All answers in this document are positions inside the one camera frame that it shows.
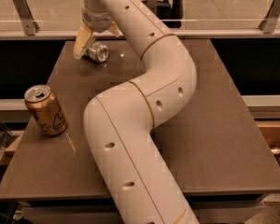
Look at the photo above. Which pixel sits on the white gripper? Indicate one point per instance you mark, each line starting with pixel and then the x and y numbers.
pixel 95 21

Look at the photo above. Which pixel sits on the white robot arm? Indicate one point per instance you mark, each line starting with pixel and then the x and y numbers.
pixel 118 121

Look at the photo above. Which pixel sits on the gold soda can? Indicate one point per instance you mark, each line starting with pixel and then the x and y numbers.
pixel 44 106

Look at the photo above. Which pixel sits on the glass railing panel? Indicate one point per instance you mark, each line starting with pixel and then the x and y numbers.
pixel 65 15

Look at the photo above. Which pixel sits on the black office chair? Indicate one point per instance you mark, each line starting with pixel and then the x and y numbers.
pixel 171 12

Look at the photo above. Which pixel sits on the left metal railing bracket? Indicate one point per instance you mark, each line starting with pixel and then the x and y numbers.
pixel 29 25

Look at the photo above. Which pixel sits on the right metal railing bracket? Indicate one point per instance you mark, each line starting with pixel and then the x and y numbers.
pixel 268 24

